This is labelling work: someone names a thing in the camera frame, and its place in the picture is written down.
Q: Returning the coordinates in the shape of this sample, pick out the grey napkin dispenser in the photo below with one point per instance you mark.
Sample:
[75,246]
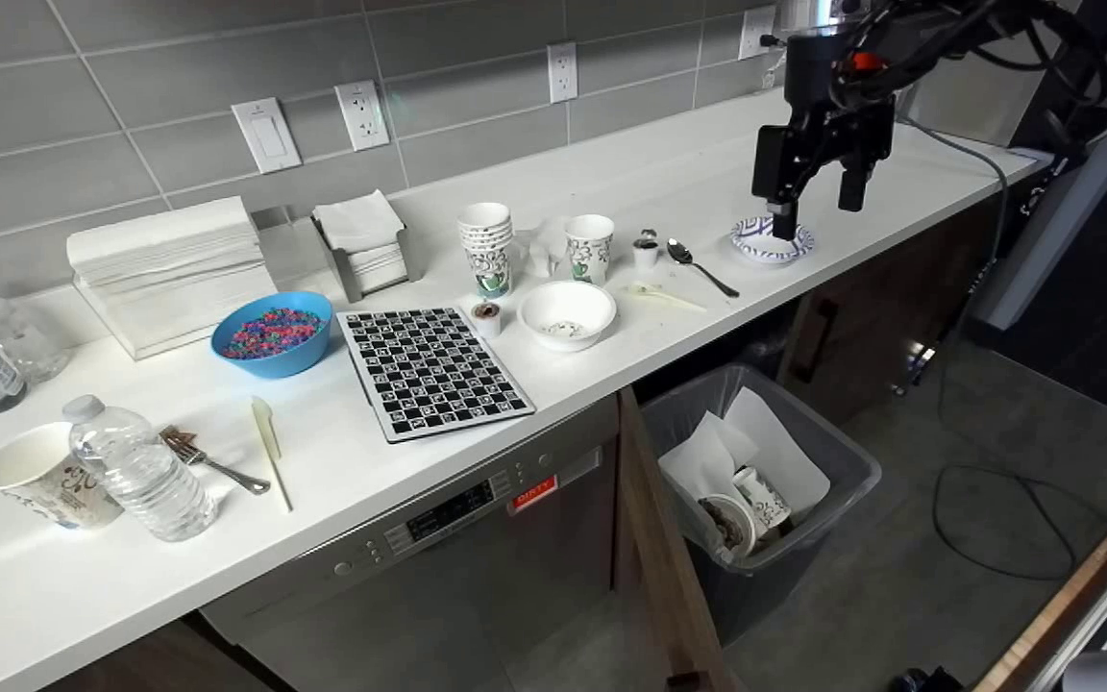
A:
[361,252]

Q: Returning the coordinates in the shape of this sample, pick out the grey trash bin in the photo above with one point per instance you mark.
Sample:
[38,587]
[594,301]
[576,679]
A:
[796,562]

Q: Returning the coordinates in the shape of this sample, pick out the white waste paper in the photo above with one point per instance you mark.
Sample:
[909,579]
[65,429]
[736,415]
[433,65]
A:
[770,448]

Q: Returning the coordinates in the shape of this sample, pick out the open cabinet door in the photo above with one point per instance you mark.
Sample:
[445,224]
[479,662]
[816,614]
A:
[653,552]

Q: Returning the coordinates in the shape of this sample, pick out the white wall outlet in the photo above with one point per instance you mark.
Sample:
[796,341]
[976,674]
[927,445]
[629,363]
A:
[753,33]
[361,118]
[563,69]

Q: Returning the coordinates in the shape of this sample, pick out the black dotted pod tray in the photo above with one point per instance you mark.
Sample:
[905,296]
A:
[433,370]

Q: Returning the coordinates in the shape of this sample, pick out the blue bowl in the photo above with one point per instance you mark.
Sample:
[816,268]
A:
[310,354]

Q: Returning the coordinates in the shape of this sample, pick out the wooden stick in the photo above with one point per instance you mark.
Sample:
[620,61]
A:
[271,445]

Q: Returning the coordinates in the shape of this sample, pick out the cream plastic spoon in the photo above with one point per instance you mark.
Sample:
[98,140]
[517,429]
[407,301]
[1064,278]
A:
[663,296]

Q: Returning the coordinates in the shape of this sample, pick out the silver metal spoon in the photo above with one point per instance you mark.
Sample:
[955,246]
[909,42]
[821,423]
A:
[703,269]

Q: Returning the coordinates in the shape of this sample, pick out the discarded paper cup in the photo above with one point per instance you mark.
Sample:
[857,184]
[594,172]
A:
[730,524]

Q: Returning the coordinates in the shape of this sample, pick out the white ceramic bowl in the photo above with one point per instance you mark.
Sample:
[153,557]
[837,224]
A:
[565,309]

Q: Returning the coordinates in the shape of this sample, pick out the wooden frame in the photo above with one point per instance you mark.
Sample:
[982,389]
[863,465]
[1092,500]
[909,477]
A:
[1064,610]

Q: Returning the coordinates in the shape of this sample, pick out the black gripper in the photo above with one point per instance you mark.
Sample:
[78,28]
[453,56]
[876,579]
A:
[836,82]

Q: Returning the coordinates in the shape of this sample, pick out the silver fork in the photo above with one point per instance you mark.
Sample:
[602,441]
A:
[212,461]

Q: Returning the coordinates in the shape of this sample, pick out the clear plastic container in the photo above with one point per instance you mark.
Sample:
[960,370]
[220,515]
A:
[30,332]

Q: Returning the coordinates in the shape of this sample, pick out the small open coffee pod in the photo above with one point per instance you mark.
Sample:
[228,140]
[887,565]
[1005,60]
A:
[485,314]

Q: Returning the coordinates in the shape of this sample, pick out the white wall switch plate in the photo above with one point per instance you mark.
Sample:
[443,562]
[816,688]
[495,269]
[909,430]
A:
[265,134]

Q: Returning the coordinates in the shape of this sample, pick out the steel dishwasher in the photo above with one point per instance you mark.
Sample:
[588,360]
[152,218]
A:
[451,591]

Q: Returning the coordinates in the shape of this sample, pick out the blue patterned paper plate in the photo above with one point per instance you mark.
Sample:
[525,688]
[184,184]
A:
[746,242]

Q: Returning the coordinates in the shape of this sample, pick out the glass jar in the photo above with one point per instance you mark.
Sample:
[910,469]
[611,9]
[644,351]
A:
[144,475]

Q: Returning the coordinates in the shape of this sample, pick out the large floral paper cup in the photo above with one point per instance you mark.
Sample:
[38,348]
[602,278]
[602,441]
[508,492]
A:
[38,480]

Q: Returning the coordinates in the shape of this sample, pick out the colourful candy pile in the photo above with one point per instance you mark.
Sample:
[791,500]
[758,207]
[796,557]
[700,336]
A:
[271,332]

